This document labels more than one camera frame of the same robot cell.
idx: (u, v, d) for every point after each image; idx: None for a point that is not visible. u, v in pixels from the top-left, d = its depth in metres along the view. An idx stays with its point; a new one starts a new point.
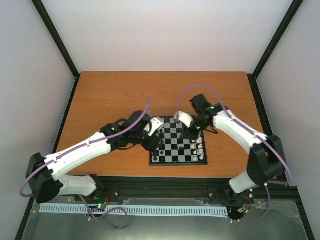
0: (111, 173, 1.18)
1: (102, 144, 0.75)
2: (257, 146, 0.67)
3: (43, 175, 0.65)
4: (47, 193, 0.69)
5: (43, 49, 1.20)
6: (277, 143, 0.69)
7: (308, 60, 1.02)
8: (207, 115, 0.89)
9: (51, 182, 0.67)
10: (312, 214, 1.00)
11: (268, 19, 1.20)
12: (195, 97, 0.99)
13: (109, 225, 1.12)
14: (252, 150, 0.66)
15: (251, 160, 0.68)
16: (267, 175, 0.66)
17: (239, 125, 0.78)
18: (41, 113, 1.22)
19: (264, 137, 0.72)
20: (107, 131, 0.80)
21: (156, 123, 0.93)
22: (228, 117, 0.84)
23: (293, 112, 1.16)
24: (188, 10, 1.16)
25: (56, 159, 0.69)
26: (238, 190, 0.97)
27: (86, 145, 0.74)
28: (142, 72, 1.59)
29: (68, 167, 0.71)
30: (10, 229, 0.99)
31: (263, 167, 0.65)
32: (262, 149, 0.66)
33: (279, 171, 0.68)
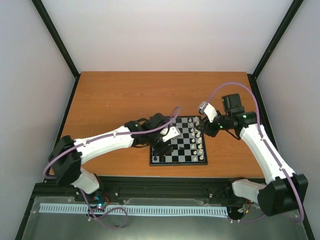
0: (111, 173, 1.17)
1: (126, 137, 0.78)
2: (278, 181, 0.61)
3: (72, 156, 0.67)
4: (70, 176, 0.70)
5: (43, 47, 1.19)
6: (302, 184, 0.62)
7: (309, 60, 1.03)
8: (236, 122, 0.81)
9: (78, 164, 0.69)
10: (312, 213, 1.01)
11: (268, 19, 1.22)
12: (231, 96, 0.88)
13: (111, 225, 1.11)
14: (272, 184, 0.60)
15: (266, 189, 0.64)
16: (275, 210, 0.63)
17: (268, 148, 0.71)
18: (41, 112, 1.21)
19: (290, 173, 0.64)
20: (131, 127, 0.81)
21: (173, 132, 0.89)
22: (259, 134, 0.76)
23: (293, 111, 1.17)
24: (189, 10, 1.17)
25: (85, 143, 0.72)
26: (238, 192, 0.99)
27: (112, 135, 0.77)
28: (141, 73, 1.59)
29: (95, 152, 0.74)
30: (10, 229, 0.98)
31: (275, 202, 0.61)
32: (284, 187, 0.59)
33: (290, 208, 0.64)
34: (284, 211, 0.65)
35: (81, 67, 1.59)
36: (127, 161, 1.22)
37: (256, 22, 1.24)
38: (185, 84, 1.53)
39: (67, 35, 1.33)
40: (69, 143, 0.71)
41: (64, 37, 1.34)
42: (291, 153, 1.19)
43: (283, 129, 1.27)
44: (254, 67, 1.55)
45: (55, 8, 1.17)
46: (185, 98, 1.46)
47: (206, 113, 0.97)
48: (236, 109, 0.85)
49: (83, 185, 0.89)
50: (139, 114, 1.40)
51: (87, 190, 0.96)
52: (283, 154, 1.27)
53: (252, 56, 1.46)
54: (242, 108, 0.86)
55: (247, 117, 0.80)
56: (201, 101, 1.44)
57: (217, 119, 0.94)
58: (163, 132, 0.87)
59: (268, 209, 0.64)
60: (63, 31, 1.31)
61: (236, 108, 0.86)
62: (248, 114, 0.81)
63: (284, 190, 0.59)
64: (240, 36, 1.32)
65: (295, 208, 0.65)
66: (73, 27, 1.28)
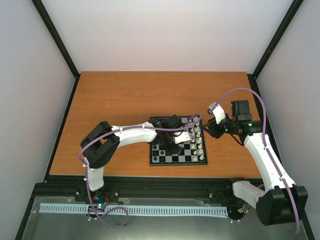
0: (111, 173, 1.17)
1: (152, 132, 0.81)
2: (277, 190, 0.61)
3: (112, 139, 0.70)
4: (104, 159, 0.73)
5: (43, 47, 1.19)
6: (302, 196, 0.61)
7: (309, 60, 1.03)
8: (241, 129, 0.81)
9: (115, 148, 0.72)
10: (312, 213, 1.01)
11: (268, 19, 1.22)
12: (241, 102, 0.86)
13: (112, 223, 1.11)
14: (270, 192, 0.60)
15: (264, 198, 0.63)
16: (272, 219, 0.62)
17: (270, 158, 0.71)
18: (42, 112, 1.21)
19: (290, 185, 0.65)
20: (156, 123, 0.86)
21: (185, 136, 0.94)
22: (263, 143, 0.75)
23: (293, 111, 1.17)
24: (189, 10, 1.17)
25: (121, 130, 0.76)
26: (237, 194, 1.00)
27: (141, 128, 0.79)
28: (141, 73, 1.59)
29: (126, 140, 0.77)
30: (9, 229, 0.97)
31: (272, 212, 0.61)
32: (282, 196, 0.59)
33: (287, 219, 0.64)
34: (282, 222, 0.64)
35: (81, 67, 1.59)
36: (127, 161, 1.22)
37: (256, 22, 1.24)
38: (185, 84, 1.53)
39: (67, 35, 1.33)
40: (106, 128, 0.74)
41: (63, 36, 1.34)
42: (291, 153, 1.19)
43: (283, 129, 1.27)
44: (254, 67, 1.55)
45: (55, 7, 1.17)
46: (185, 98, 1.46)
47: (214, 114, 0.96)
48: (244, 116, 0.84)
49: (93, 179, 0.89)
50: (138, 114, 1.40)
51: (90, 187, 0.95)
52: (283, 154, 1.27)
53: (252, 56, 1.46)
54: (250, 115, 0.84)
55: (253, 125, 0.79)
56: (200, 101, 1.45)
57: (223, 122, 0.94)
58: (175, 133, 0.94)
59: (264, 218, 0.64)
60: (63, 31, 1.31)
61: (243, 115, 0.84)
62: (255, 123, 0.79)
63: (282, 199, 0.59)
64: (240, 36, 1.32)
65: (293, 220, 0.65)
66: (73, 27, 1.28)
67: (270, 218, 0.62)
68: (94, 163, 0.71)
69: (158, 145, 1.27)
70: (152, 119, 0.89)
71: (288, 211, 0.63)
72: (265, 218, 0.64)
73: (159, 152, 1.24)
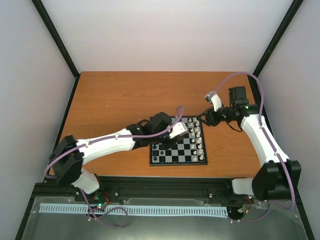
0: (110, 174, 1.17)
1: (128, 141, 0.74)
2: (271, 163, 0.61)
3: (75, 157, 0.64)
4: (71, 177, 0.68)
5: (42, 47, 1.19)
6: (295, 169, 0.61)
7: (309, 61, 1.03)
8: (238, 112, 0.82)
9: (80, 165, 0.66)
10: (312, 213, 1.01)
11: (268, 19, 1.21)
12: (237, 88, 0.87)
13: (111, 224, 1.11)
14: (265, 166, 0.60)
15: (260, 173, 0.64)
16: (267, 195, 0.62)
17: (266, 136, 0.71)
18: (41, 113, 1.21)
19: (285, 159, 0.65)
20: (134, 130, 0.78)
21: (179, 129, 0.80)
22: (258, 123, 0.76)
23: (293, 111, 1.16)
24: (189, 10, 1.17)
25: (87, 144, 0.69)
26: (237, 190, 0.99)
27: (114, 138, 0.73)
28: (141, 73, 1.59)
29: (96, 153, 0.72)
30: (10, 229, 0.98)
31: (267, 185, 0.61)
32: (276, 169, 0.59)
33: (283, 196, 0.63)
34: (279, 199, 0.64)
35: (81, 67, 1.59)
36: (127, 161, 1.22)
37: (257, 22, 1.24)
38: (185, 84, 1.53)
39: (67, 35, 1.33)
40: (71, 143, 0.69)
41: (64, 37, 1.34)
42: (291, 154, 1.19)
43: (283, 128, 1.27)
44: (254, 67, 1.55)
45: (55, 8, 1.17)
46: (185, 97, 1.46)
47: (214, 103, 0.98)
48: (241, 101, 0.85)
49: (83, 186, 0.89)
50: (138, 114, 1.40)
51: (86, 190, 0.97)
52: None
53: (252, 56, 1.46)
54: (247, 100, 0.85)
55: (248, 108, 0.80)
56: (200, 101, 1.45)
57: (221, 110, 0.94)
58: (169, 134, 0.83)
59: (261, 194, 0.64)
60: (63, 31, 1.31)
61: (241, 100, 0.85)
62: (251, 106, 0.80)
63: (276, 173, 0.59)
64: (240, 36, 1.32)
65: (289, 198, 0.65)
66: (73, 27, 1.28)
67: (265, 194, 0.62)
68: (60, 181, 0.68)
69: (158, 145, 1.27)
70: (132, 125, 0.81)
71: (284, 187, 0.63)
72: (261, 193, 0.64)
73: (159, 152, 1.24)
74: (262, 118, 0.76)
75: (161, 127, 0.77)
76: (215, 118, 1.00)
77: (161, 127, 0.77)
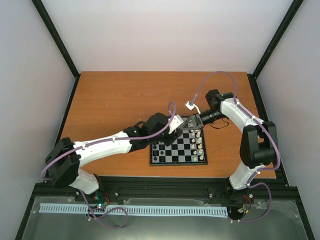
0: (111, 174, 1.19)
1: (125, 143, 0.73)
2: (250, 126, 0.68)
3: (71, 159, 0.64)
4: (67, 179, 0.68)
5: (42, 46, 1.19)
6: (272, 128, 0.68)
7: (309, 61, 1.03)
8: (216, 101, 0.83)
9: (76, 168, 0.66)
10: (313, 213, 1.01)
11: (269, 19, 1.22)
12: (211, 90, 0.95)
13: (110, 225, 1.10)
14: (245, 129, 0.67)
15: (243, 139, 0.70)
16: (254, 158, 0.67)
17: (242, 111, 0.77)
18: (41, 112, 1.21)
19: (260, 121, 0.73)
20: (130, 133, 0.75)
21: (176, 123, 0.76)
22: (233, 102, 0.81)
23: (294, 111, 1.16)
24: (189, 10, 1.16)
25: (84, 146, 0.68)
26: (237, 186, 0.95)
27: (111, 141, 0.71)
28: (142, 73, 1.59)
29: (94, 155, 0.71)
30: (10, 229, 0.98)
31: (251, 148, 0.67)
32: (254, 131, 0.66)
33: (270, 157, 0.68)
34: (266, 160, 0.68)
35: (81, 67, 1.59)
36: (127, 162, 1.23)
37: (257, 22, 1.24)
38: (185, 84, 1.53)
39: (67, 34, 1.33)
40: (68, 146, 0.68)
41: (64, 36, 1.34)
42: (291, 153, 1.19)
43: (283, 128, 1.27)
44: (254, 67, 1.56)
45: (56, 8, 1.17)
46: (185, 97, 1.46)
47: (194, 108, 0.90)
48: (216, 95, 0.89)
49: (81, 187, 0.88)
50: (138, 114, 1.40)
51: (85, 190, 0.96)
52: (283, 154, 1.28)
53: (252, 56, 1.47)
54: None
55: (224, 96, 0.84)
56: (200, 101, 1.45)
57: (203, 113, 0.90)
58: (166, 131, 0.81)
59: (249, 160, 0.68)
60: (63, 31, 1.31)
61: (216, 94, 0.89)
62: (225, 95, 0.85)
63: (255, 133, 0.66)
64: (240, 35, 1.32)
65: (276, 158, 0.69)
66: (73, 27, 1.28)
67: (252, 157, 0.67)
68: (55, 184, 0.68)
69: (158, 145, 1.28)
70: (128, 128, 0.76)
71: (269, 148, 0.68)
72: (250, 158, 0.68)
73: (159, 152, 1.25)
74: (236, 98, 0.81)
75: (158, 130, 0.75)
76: (202, 121, 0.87)
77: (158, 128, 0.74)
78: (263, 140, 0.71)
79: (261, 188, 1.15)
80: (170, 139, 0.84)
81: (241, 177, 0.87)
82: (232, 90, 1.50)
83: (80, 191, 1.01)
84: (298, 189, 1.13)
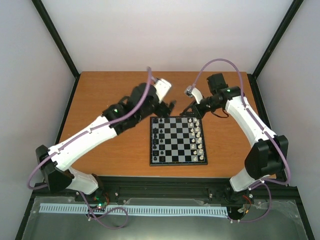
0: (111, 174, 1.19)
1: (105, 130, 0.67)
2: (261, 142, 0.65)
3: (47, 168, 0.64)
4: (57, 185, 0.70)
5: (42, 46, 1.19)
6: (284, 144, 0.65)
7: (309, 62, 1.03)
8: (221, 97, 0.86)
9: (58, 174, 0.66)
10: (313, 213, 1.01)
11: (268, 19, 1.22)
12: (215, 76, 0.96)
13: (110, 225, 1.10)
14: (256, 146, 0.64)
15: (251, 152, 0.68)
16: (260, 171, 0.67)
17: (251, 117, 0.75)
18: (41, 112, 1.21)
19: (272, 135, 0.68)
20: (110, 114, 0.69)
21: (163, 88, 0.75)
22: (242, 105, 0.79)
23: (294, 111, 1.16)
24: (189, 10, 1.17)
25: (59, 151, 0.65)
26: (238, 188, 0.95)
27: (88, 133, 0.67)
28: (142, 73, 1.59)
29: (74, 156, 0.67)
30: (9, 229, 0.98)
31: (259, 163, 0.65)
32: (267, 147, 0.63)
33: (276, 170, 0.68)
34: (272, 172, 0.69)
35: (81, 67, 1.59)
36: (127, 162, 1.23)
37: (256, 22, 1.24)
38: (185, 84, 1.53)
39: (67, 35, 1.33)
40: (44, 153, 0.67)
41: (64, 37, 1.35)
42: (291, 153, 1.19)
43: (283, 128, 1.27)
44: (254, 67, 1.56)
45: (55, 8, 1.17)
46: (185, 97, 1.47)
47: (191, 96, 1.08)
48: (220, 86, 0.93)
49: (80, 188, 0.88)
50: None
51: (85, 191, 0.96)
52: None
53: (252, 56, 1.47)
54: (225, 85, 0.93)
55: (231, 91, 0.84)
56: None
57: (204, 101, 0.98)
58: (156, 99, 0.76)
59: (255, 171, 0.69)
60: (63, 31, 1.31)
61: (220, 85, 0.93)
62: (232, 89, 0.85)
63: (266, 150, 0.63)
64: (240, 35, 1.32)
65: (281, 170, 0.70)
66: (73, 27, 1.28)
67: (259, 170, 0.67)
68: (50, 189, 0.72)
69: (158, 145, 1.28)
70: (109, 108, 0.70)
71: (276, 162, 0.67)
72: (256, 170, 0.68)
73: (159, 152, 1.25)
74: (244, 98, 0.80)
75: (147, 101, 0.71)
76: None
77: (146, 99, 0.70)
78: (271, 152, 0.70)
79: (261, 188, 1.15)
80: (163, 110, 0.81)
81: (245, 180, 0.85)
82: None
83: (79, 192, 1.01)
84: (298, 189, 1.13)
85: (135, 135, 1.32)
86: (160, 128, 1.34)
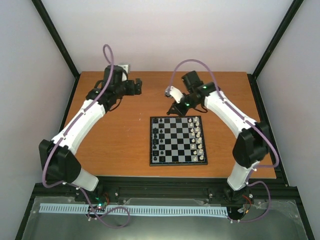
0: (111, 174, 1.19)
1: (95, 109, 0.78)
2: (245, 131, 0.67)
3: (62, 151, 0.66)
4: (70, 170, 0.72)
5: (42, 46, 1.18)
6: (265, 129, 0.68)
7: (309, 61, 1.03)
8: (198, 94, 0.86)
9: (71, 155, 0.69)
10: (314, 212, 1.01)
11: (269, 19, 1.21)
12: (189, 74, 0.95)
13: (112, 224, 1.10)
14: (241, 135, 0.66)
15: (238, 142, 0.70)
16: (250, 158, 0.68)
17: (230, 108, 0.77)
18: (41, 112, 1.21)
19: (253, 122, 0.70)
20: (92, 95, 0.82)
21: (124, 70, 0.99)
22: (220, 98, 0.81)
23: (294, 110, 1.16)
24: (189, 10, 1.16)
25: (64, 136, 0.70)
26: (237, 187, 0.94)
27: (83, 114, 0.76)
28: (141, 73, 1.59)
29: (78, 138, 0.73)
30: (9, 229, 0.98)
31: (246, 150, 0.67)
32: (251, 135, 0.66)
33: (263, 155, 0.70)
34: (260, 158, 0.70)
35: (81, 67, 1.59)
36: (127, 162, 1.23)
37: (256, 22, 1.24)
38: None
39: (67, 35, 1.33)
40: (49, 144, 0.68)
41: (64, 37, 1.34)
42: (291, 153, 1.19)
43: (283, 128, 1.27)
44: (254, 67, 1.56)
45: (55, 8, 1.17)
46: None
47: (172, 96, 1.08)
48: (195, 84, 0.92)
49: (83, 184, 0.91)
50: (138, 114, 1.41)
51: (88, 189, 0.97)
52: (283, 154, 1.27)
53: (252, 56, 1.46)
54: (200, 81, 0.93)
55: (207, 87, 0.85)
56: None
57: (183, 99, 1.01)
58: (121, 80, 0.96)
59: (244, 159, 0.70)
60: (63, 31, 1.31)
61: (195, 83, 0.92)
62: (208, 85, 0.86)
63: (251, 138, 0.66)
64: (240, 35, 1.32)
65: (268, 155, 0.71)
66: (73, 27, 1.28)
67: (247, 157, 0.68)
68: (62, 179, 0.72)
69: (158, 145, 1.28)
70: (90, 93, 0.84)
71: (262, 147, 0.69)
72: (245, 158, 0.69)
73: (159, 152, 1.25)
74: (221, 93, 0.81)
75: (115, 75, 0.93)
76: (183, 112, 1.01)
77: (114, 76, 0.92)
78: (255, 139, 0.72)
79: (260, 188, 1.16)
80: (133, 88, 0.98)
81: (240, 176, 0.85)
82: (232, 89, 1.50)
83: (80, 188, 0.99)
84: (298, 189, 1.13)
85: (135, 135, 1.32)
86: (160, 128, 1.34)
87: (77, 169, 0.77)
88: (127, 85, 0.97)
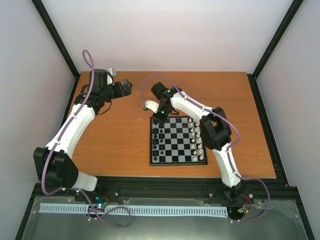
0: (111, 174, 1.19)
1: (85, 111, 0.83)
2: (204, 117, 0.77)
3: (58, 156, 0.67)
4: (69, 175, 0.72)
5: (42, 46, 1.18)
6: (221, 112, 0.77)
7: (309, 62, 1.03)
8: (165, 98, 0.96)
9: (68, 160, 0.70)
10: (314, 212, 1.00)
11: (268, 19, 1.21)
12: (156, 85, 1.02)
13: (113, 223, 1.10)
14: (201, 121, 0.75)
15: (202, 129, 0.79)
16: (216, 142, 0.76)
17: (190, 102, 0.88)
18: (41, 111, 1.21)
19: (210, 109, 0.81)
20: (80, 100, 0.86)
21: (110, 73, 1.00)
22: (182, 96, 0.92)
23: (294, 110, 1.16)
24: (189, 10, 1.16)
25: (59, 141, 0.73)
26: (231, 183, 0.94)
27: (74, 118, 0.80)
28: (141, 73, 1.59)
29: (72, 140, 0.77)
30: (9, 229, 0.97)
31: (209, 134, 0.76)
32: (209, 119, 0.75)
33: (226, 137, 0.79)
34: (225, 140, 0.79)
35: (81, 67, 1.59)
36: (128, 162, 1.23)
37: (257, 23, 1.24)
38: (185, 84, 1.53)
39: (67, 35, 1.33)
40: (44, 152, 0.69)
41: (63, 37, 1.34)
42: (291, 153, 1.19)
43: (283, 128, 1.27)
44: (254, 67, 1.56)
45: (55, 8, 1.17)
46: None
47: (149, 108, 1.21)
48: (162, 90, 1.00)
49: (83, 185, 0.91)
50: (138, 114, 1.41)
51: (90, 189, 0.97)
52: (283, 154, 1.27)
53: (252, 57, 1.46)
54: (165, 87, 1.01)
55: (170, 91, 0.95)
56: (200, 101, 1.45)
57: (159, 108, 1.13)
58: (108, 82, 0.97)
59: (211, 144, 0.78)
60: (63, 32, 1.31)
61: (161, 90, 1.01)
62: (171, 89, 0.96)
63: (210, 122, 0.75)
64: (241, 35, 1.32)
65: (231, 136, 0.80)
66: (73, 27, 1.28)
67: (213, 141, 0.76)
68: (60, 185, 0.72)
69: (158, 145, 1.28)
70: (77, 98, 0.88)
71: (225, 130, 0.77)
72: (211, 142, 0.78)
73: (159, 152, 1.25)
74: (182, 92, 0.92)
75: (101, 77, 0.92)
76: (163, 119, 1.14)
77: (100, 79, 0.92)
78: (216, 124, 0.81)
79: (261, 188, 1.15)
80: (121, 89, 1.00)
81: (225, 168, 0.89)
82: (232, 89, 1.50)
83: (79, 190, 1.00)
84: (299, 189, 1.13)
85: (135, 135, 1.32)
86: (160, 128, 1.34)
87: (75, 174, 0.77)
88: (115, 88, 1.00)
